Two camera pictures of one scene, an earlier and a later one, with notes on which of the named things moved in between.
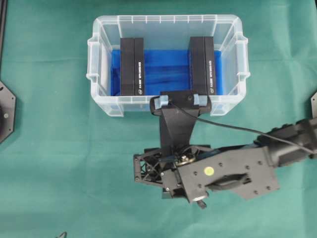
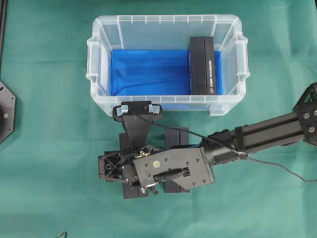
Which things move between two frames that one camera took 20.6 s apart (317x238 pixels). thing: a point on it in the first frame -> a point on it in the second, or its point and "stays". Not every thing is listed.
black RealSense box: x=202 y=70 stays
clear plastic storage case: x=131 y=59 stays
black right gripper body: x=152 y=166 -> x=115 y=167
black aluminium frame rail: x=3 y=17 stays
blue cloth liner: x=165 y=71 stays
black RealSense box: x=132 y=66 -> x=133 y=191
